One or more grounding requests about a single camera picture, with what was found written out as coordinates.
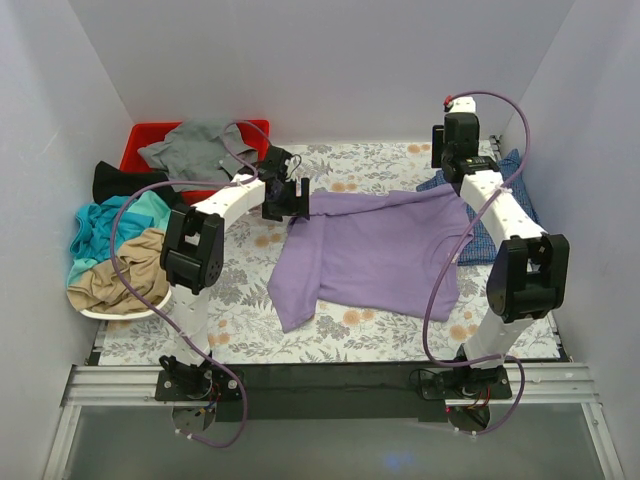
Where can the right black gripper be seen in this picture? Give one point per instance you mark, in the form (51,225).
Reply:
(470,165)

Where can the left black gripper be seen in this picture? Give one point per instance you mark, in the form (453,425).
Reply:
(286,203)

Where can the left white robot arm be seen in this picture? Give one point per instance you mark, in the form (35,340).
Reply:
(193,256)

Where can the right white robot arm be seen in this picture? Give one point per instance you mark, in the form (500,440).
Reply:
(528,277)

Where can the grey collared shirt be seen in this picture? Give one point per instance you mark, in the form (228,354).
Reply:
(195,151)

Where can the blue checkered folded shirt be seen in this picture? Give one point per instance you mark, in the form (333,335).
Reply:
(481,249)

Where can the red plastic bin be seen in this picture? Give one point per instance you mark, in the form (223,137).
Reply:
(254,133)

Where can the beige shirt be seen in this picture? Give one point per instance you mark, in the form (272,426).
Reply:
(120,280)

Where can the black shirt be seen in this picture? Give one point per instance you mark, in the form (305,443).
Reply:
(109,181)

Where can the teal shirt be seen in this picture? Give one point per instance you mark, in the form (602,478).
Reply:
(91,244)

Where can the white oval basket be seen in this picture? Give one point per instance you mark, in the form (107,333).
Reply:
(145,312)

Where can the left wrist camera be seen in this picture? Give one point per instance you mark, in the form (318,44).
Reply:
(293,182)

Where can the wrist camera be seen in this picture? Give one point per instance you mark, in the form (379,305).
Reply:
(293,182)
(463,104)

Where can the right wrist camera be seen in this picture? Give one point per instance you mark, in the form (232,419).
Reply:
(463,104)

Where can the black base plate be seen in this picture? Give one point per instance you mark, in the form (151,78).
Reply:
(318,391)

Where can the aluminium frame rail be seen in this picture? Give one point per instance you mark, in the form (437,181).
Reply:
(546,383)

